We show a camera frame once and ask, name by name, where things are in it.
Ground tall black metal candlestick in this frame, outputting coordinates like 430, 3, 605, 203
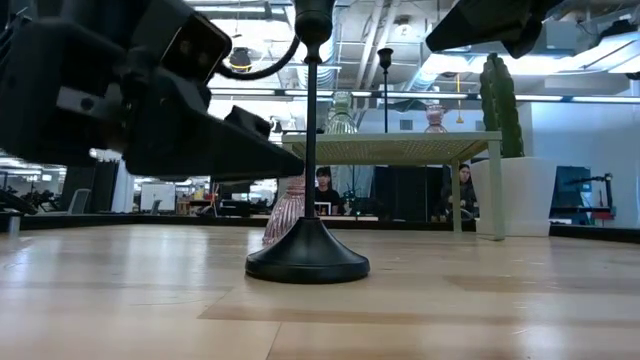
244, 0, 371, 285

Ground slim black metal candlestick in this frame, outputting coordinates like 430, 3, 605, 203
377, 47, 394, 134

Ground pink ribbed glass candle holder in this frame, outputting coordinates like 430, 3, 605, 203
262, 174, 307, 247
424, 104, 448, 134

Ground black stand with red base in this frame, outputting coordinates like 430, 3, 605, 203
549, 172, 617, 222

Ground white square pillar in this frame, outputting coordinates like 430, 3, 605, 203
110, 174, 136, 214

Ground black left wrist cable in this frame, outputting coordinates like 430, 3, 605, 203
215, 34, 302, 81

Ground black ceiling cable reel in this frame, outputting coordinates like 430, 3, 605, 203
228, 46, 253, 74

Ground silver spiral ventilation duct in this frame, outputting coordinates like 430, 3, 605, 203
399, 49, 481, 94

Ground grey office chair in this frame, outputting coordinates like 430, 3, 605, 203
67, 188, 93, 216

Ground tall green cactus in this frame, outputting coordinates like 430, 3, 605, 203
478, 52, 525, 159

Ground pale green mesh shelf table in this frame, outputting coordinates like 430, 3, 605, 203
280, 131, 506, 242

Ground white planter box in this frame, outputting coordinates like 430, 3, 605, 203
468, 156, 558, 238

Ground black table edge rail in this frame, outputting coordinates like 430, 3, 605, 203
0, 213, 640, 245

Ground blue cabinet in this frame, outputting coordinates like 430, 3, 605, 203
549, 165, 595, 222

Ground black partition panels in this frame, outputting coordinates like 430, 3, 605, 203
59, 165, 120, 215

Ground long ceiling light rail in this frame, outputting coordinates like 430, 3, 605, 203
209, 87, 640, 104

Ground person behind shelf table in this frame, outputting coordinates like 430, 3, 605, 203
439, 163, 480, 222

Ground clear ribbed glass candle holder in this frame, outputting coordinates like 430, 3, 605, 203
325, 90, 359, 135

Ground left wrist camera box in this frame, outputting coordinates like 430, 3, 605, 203
159, 12, 234, 84

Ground orange hanging cord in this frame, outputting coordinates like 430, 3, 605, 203
455, 73, 465, 125

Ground silver ribbed ventilation duct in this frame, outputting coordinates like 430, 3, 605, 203
288, 0, 341, 90

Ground black computer monitor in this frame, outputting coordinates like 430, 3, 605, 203
214, 180, 253, 197

